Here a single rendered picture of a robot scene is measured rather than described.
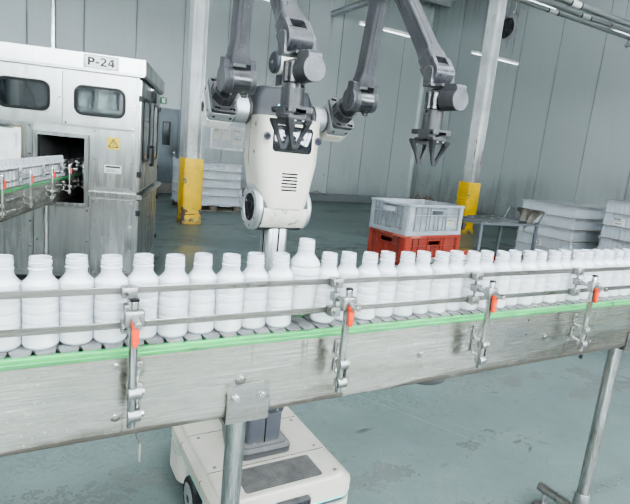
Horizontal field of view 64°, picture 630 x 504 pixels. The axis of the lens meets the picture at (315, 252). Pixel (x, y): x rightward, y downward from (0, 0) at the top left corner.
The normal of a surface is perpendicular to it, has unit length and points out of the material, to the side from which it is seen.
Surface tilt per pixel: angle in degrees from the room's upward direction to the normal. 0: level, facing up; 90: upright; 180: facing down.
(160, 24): 90
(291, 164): 90
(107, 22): 90
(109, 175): 90
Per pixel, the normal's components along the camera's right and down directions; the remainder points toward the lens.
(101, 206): 0.19, 0.21
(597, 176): -0.87, 0.01
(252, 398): 0.48, 0.22
